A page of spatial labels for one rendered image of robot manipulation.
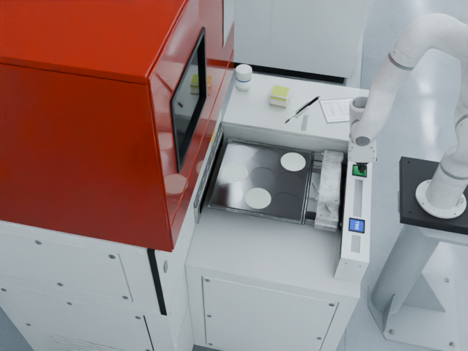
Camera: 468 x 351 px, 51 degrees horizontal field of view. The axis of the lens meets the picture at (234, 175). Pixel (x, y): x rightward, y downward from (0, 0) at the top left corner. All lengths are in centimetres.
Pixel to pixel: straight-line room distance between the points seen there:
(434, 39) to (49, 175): 110
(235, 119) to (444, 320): 151
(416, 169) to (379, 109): 59
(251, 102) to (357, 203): 66
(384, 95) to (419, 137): 200
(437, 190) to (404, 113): 183
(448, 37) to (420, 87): 253
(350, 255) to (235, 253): 42
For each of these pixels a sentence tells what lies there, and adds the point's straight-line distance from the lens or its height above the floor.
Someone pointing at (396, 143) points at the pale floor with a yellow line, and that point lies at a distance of 353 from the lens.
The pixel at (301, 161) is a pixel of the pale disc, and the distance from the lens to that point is 201.
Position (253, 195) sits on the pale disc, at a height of 90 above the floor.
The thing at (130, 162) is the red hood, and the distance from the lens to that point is 110.
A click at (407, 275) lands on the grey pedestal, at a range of 241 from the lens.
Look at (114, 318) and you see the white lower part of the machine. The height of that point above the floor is 71.
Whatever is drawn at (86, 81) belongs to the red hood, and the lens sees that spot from 97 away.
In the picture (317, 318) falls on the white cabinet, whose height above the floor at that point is 61.
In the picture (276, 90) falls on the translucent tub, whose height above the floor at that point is 103.
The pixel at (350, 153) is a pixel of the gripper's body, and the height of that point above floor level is 107.
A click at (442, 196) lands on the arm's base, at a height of 94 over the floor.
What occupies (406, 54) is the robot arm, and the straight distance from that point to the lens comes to 156.
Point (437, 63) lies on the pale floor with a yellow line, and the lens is 435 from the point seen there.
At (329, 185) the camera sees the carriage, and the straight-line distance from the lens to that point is 198.
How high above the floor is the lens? 237
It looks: 49 degrees down
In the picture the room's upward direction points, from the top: 1 degrees clockwise
